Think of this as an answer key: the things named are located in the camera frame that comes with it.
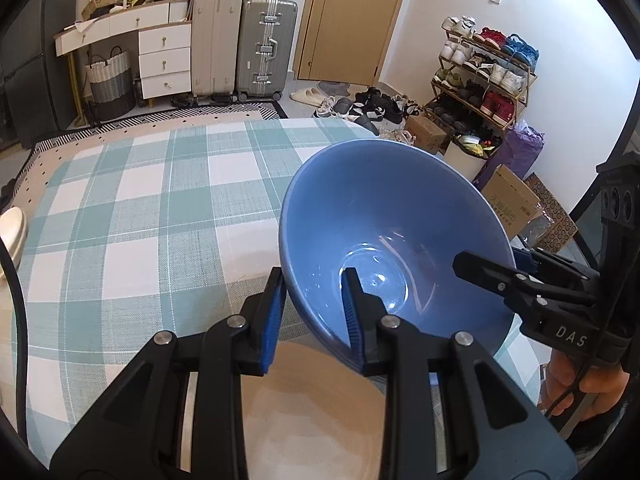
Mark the purple plastic bag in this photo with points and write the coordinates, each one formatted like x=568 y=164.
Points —
x=520 y=155

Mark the cream plate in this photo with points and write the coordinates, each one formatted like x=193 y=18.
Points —
x=310 y=420

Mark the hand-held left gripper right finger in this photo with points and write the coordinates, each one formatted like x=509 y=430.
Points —
x=352 y=325

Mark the white vanity desk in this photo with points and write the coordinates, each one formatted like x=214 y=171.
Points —
x=165 y=60

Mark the woven laundry basket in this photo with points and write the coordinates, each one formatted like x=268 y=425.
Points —
x=112 y=85

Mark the grey refrigerator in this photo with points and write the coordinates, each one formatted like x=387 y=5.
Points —
x=35 y=70

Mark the person's right hand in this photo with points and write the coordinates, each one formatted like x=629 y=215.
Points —
x=560 y=380

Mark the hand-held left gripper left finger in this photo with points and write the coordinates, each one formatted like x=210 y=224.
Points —
x=274 y=320

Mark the shoe rack with shoes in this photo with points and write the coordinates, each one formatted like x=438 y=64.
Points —
x=495 y=72

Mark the cat print cardboard box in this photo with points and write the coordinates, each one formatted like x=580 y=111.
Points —
x=510 y=200

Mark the wooden door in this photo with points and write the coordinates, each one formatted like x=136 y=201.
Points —
x=350 y=30

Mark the brown cardboard box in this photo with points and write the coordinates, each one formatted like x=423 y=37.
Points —
x=425 y=135

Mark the metal shoe rack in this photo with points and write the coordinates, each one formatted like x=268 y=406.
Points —
x=435 y=95

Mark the patterned brown paper bag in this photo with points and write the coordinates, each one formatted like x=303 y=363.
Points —
x=555 y=225

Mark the small cardboard box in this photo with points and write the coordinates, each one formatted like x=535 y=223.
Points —
x=100 y=6

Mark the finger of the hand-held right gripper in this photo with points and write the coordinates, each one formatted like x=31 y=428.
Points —
x=524 y=260
x=482 y=270

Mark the white trash bin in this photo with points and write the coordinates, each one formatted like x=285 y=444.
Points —
x=462 y=160

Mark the blue bowl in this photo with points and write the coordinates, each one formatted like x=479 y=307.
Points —
x=390 y=220

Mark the silver suitcase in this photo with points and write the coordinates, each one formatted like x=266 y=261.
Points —
x=265 y=45

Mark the small cream bowl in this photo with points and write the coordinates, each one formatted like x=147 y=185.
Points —
x=10 y=265

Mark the beige suitcase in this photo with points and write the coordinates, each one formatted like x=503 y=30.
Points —
x=217 y=45

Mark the pile of dark shoes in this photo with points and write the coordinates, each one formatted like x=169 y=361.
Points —
x=375 y=107

